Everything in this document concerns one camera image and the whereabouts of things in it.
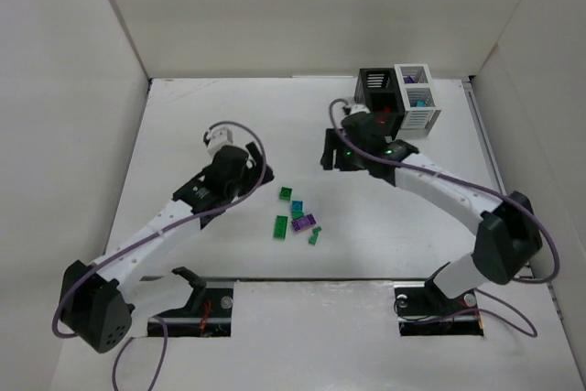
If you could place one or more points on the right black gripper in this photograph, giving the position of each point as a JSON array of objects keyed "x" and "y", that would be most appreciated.
[{"x": 339, "y": 153}]

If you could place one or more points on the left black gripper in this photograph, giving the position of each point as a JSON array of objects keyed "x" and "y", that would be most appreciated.
[{"x": 255, "y": 168}]

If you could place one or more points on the square green lego piece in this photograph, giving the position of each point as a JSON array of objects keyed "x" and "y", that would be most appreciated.
[{"x": 285, "y": 194}]

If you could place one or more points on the teal square lego piece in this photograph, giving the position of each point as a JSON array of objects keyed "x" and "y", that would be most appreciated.
[{"x": 297, "y": 206}]

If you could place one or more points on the purple lego plate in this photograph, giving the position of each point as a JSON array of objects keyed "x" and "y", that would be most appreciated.
[{"x": 303, "y": 223}]

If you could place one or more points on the long green lego plate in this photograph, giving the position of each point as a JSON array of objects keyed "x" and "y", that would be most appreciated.
[{"x": 280, "y": 227}]

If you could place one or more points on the small green lego piece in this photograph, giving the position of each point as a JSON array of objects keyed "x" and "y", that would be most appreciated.
[{"x": 313, "y": 239}]

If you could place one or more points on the purple paw print lego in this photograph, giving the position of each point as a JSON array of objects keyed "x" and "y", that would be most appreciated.
[{"x": 410, "y": 79}]

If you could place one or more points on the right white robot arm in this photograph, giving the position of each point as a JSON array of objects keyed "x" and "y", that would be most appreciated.
[{"x": 506, "y": 236}]

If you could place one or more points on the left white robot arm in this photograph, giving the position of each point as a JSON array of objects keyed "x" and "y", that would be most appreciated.
[{"x": 107, "y": 300}]

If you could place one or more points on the black slatted container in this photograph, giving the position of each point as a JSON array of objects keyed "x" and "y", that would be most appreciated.
[{"x": 378, "y": 88}]

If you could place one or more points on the white slatted container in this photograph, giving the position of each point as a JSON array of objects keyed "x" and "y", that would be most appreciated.
[{"x": 418, "y": 121}]

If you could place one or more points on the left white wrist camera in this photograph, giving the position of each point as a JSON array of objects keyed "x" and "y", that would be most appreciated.
[{"x": 217, "y": 138}]

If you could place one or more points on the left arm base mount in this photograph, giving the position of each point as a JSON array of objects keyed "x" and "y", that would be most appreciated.
[{"x": 210, "y": 317}]

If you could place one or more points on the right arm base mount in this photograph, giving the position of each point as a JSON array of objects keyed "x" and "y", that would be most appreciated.
[{"x": 420, "y": 313}]

